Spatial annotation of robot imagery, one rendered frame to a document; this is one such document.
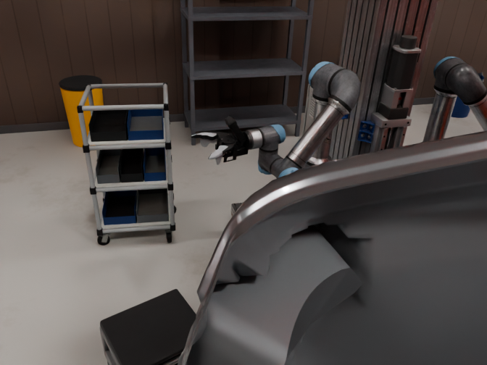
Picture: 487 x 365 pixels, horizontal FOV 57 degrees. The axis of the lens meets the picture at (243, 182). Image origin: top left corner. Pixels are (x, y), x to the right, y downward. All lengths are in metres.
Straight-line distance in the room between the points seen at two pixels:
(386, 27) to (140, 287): 1.95
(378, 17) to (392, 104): 0.34
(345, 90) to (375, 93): 0.28
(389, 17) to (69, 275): 2.28
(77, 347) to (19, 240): 1.08
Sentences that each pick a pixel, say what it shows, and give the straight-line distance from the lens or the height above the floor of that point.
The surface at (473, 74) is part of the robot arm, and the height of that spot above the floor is 1.44.
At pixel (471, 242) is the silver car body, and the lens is 0.79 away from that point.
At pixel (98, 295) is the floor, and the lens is 2.82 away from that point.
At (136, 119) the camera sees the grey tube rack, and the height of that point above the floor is 0.79.
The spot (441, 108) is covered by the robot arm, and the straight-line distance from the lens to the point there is 2.12.
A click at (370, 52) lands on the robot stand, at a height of 1.50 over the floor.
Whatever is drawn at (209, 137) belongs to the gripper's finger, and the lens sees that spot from 1.63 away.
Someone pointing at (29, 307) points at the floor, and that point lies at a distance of 2.87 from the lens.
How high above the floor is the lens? 1.94
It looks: 31 degrees down
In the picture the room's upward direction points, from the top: 2 degrees clockwise
